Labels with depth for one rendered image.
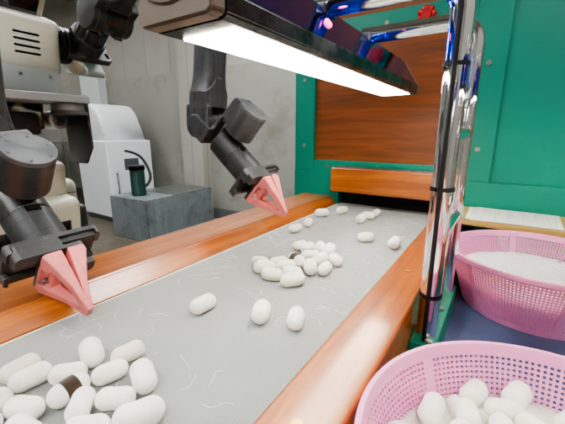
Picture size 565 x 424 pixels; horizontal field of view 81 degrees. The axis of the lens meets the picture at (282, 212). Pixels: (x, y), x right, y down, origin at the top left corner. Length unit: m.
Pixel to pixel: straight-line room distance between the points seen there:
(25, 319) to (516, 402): 0.50
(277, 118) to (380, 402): 3.07
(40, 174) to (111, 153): 3.45
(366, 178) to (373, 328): 0.64
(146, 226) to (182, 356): 2.79
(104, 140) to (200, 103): 3.31
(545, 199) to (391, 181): 0.34
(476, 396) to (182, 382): 0.26
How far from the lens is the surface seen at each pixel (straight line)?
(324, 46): 0.39
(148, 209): 3.10
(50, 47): 1.03
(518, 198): 0.97
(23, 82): 0.96
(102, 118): 4.05
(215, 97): 0.71
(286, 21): 0.33
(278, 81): 3.30
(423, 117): 0.99
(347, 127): 1.05
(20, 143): 0.50
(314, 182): 1.10
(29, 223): 0.51
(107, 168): 3.94
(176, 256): 0.60
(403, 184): 0.93
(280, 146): 3.26
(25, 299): 0.52
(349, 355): 0.33
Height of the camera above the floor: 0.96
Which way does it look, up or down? 14 degrees down
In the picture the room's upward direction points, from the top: straight up
